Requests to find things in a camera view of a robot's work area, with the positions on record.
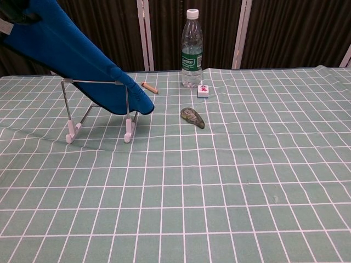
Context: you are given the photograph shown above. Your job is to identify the clear water bottle green label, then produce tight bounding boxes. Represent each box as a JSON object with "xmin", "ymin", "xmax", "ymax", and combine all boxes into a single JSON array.
[{"xmin": 181, "ymin": 8, "xmax": 204, "ymax": 89}]

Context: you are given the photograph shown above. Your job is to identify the white mahjong tile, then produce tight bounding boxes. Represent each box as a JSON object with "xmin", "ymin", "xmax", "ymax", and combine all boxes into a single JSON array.
[{"xmin": 197, "ymin": 84, "xmax": 211, "ymax": 99}]

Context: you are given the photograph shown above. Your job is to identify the green grid tablecloth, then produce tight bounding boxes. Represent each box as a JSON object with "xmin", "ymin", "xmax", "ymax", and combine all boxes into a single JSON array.
[{"xmin": 0, "ymin": 65, "xmax": 351, "ymax": 263}]

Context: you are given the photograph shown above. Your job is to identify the dark brown pleated curtain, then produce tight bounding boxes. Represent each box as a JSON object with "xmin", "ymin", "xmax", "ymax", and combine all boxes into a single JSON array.
[{"xmin": 0, "ymin": 0, "xmax": 351, "ymax": 77}]

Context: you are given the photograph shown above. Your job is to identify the metal wire rack white feet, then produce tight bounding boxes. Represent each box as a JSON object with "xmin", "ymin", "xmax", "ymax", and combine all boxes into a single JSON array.
[{"xmin": 61, "ymin": 77, "xmax": 140, "ymax": 144}]

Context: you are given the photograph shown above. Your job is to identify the blue towel with black trim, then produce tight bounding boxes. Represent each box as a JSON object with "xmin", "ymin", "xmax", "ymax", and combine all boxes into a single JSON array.
[{"xmin": 0, "ymin": 0, "xmax": 155, "ymax": 116}]

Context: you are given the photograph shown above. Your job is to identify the white metal screen post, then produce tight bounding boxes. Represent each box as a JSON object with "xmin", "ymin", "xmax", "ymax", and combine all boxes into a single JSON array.
[
  {"xmin": 231, "ymin": 0, "xmax": 253, "ymax": 70},
  {"xmin": 338, "ymin": 43, "xmax": 351, "ymax": 68},
  {"xmin": 136, "ymin": 0, "xmax": 155, "ymax": 72}
]

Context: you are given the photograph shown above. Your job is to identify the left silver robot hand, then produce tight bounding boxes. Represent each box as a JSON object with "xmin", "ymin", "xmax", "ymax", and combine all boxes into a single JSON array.
[{"xmin": 0, "ymin": 0, "xmax": 42, "ymax": 26}]

